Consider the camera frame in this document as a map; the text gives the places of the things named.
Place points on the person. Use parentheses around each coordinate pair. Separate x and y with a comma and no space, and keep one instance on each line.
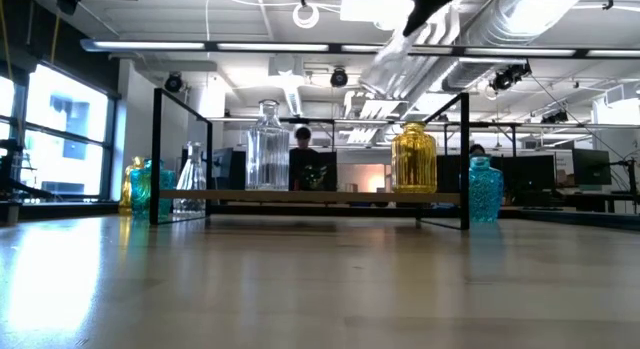
(477,149)
(302,154)

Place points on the black equipment stand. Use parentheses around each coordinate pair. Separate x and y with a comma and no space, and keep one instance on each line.
(11,161)

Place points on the clear ribbed glass vase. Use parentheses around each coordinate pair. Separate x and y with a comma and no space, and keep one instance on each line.
(267,146)

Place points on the wooden shelf black metal frame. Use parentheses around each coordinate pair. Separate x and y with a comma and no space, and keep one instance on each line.
(310,196)

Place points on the black computer monitor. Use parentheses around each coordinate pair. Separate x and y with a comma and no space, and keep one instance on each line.
(450,174)
(591,166)
(227,169)
(530,174)
(327,164)

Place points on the teal hobnail glass vase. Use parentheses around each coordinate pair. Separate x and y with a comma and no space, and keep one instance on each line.
(485,191)

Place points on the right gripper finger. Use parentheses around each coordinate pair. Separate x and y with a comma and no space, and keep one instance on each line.
(427,6)

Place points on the large window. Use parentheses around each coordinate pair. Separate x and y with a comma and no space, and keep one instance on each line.
(65,139)

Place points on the office desk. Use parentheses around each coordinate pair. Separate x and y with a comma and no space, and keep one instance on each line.
(600,196)

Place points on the yellow glass vase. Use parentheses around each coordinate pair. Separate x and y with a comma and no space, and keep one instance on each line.
(127,186)

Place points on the clear conical glass vase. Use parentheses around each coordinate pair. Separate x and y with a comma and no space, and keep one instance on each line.
(191,181)

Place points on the white ceiling light panel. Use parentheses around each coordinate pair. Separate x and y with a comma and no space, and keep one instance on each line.
(370,6)

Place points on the silver ventilation duct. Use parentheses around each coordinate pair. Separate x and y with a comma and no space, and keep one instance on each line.
(500,24)

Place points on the black track spotlight cluster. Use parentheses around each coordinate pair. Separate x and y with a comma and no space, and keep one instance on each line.
(510,78)
(555,117)

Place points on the black aluminium table frame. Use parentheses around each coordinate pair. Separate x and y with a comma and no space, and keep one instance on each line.
(310,211)

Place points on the long linear ceiling light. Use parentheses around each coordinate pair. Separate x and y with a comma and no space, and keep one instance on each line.
(270,47)

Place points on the teal embossed glass vase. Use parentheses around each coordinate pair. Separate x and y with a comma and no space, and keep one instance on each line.
(141,189)

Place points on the black round spotlight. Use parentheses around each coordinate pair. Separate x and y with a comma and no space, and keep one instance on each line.
(339,77)
(173,83)

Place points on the yellow ribbed wide-mouth vase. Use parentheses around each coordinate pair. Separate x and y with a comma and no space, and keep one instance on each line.
(414,159)

